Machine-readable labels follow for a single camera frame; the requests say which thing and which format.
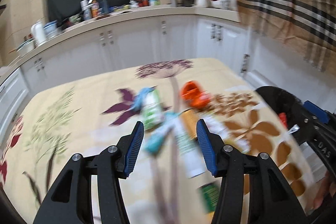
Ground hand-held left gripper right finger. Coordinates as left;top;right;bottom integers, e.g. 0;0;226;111
196;119;306;224

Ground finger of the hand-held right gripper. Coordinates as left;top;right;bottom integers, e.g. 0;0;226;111
304;100;329;125
291;111;319;144

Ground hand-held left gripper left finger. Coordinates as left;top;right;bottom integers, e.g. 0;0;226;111
33;121;145;224

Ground white tube green print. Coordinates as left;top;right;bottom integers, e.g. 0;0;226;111
172;116;206;178

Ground teal tube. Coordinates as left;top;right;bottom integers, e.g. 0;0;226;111
144;112;181;155

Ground yellow bottle black cap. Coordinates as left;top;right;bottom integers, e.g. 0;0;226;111
182;108;200;140

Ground green white wipes packet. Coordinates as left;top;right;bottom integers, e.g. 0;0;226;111
139;89;164;130

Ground black trash bin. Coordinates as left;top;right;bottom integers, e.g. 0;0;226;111
256;86;315;146

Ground green bottle black cap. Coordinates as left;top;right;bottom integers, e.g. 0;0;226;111
198;182;221;214

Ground blue packet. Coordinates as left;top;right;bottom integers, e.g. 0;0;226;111
133;87;155;111

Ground orange plastic bag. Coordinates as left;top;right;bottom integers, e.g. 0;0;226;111
181;80;210;108

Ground person's right hand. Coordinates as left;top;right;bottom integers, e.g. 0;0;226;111
312;172;335;211

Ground floral tablecloth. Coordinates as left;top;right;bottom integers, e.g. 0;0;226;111
0;57;315;224

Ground white base cabinets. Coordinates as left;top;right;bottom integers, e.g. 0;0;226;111
0;14;336;188

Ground beige plaid cloth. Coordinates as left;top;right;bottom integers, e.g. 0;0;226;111
238;0;336;72

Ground orange detergent bottle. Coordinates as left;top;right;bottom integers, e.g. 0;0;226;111
91;2;101;18

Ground clear jug blue lid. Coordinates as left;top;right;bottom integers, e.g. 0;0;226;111
43;21;59;39

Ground white blue soap bottle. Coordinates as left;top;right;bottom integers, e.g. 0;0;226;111
80;0;91;21

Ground white pot with lid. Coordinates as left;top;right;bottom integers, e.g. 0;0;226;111
16;39;36;56

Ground white kettle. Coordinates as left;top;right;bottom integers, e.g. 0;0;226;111
31;21;47;46

